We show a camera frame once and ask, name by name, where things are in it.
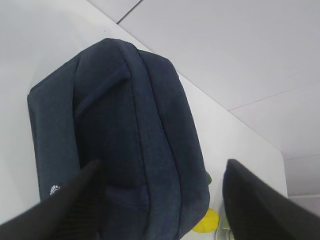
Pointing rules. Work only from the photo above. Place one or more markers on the navy blue lunch bag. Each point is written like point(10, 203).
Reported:
point(127, 108)

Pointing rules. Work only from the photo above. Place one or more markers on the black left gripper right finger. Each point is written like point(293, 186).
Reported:
point(255, 211)

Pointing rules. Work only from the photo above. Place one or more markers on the yellow lemon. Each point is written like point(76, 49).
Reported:
point(209, 223)

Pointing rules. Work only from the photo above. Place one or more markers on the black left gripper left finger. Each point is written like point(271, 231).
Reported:
point(71, 213)

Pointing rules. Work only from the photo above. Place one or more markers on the green cucumber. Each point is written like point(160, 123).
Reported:
point(209, 178)

